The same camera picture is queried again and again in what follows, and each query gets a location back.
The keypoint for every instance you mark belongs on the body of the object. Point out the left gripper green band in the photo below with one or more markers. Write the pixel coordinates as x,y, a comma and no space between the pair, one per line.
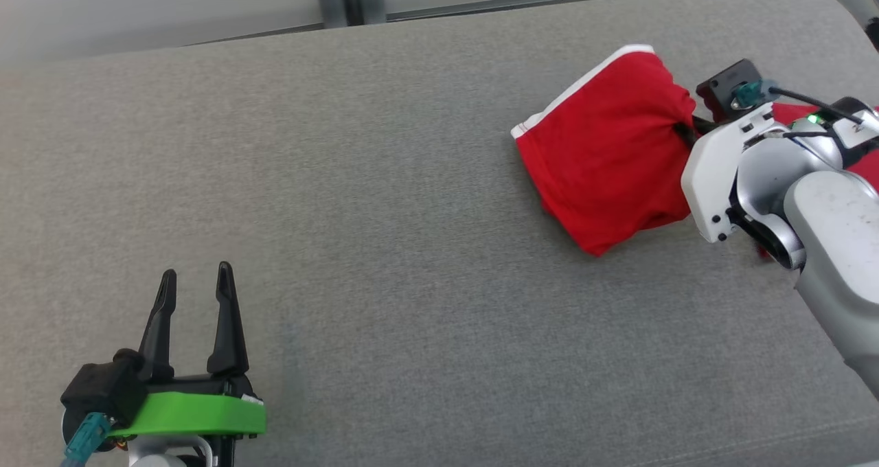
199,415

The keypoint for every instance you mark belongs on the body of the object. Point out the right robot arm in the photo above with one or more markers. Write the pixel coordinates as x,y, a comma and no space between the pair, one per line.
831,247

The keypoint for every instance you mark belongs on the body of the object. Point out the red white-striped shirt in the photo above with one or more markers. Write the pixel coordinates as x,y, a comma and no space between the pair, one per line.
604,151

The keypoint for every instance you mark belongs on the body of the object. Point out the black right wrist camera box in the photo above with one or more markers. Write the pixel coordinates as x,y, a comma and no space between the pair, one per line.
721,89

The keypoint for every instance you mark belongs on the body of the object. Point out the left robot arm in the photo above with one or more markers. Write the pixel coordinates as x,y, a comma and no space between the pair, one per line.
165,457

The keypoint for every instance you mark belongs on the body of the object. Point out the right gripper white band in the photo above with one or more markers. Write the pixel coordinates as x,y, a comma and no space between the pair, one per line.
711,178

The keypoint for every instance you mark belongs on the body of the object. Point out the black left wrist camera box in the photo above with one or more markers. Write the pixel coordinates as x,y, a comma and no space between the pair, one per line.
103,388

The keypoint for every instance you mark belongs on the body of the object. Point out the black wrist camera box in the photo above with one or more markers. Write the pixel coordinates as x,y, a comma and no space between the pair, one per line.
103,388
721,89

